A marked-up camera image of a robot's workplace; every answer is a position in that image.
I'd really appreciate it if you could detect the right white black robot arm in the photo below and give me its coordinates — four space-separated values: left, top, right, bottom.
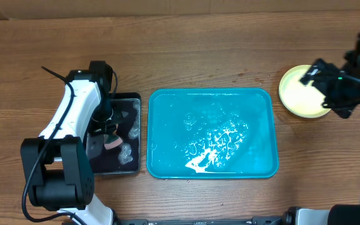
276 59 360 224

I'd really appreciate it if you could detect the teal plastic tray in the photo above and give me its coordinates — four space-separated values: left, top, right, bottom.
146 87 279 179

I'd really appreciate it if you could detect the black water tray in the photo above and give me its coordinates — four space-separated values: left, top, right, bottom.
84 92 141 176

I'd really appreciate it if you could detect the pink sponge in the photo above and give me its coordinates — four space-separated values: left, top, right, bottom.
104 132 123 150

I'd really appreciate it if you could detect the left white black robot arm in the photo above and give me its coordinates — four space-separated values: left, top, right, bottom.
20 61 123 224

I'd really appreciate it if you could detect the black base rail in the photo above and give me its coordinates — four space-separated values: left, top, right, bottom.
113 216 294 225

